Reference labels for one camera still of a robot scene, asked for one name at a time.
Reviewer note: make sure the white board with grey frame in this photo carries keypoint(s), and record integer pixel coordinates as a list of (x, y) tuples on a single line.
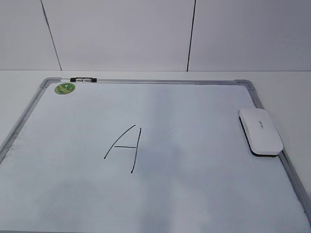
[(134, 156)]

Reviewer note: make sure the white board eraser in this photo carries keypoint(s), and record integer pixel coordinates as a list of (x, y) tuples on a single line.
[(261, 134)]

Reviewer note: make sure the round green sticker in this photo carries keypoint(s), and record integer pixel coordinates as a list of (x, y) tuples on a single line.
[(64, 88)]

